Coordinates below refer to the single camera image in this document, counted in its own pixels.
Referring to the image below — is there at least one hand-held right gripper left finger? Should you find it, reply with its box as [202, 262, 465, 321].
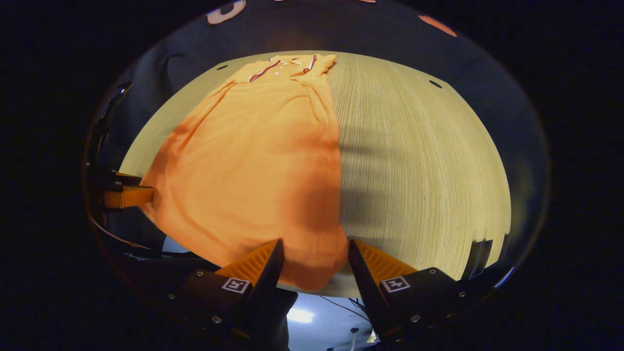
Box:
[168, 238, 288, 344]

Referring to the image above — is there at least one orange T-shirt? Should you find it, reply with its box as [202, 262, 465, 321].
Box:
[139, 54, 350, 292]

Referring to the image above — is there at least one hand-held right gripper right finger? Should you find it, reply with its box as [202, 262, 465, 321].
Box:
[348, 239, 481, 342]

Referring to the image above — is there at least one black floor cable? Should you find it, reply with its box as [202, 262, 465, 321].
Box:
[319, 295, 372, 323]

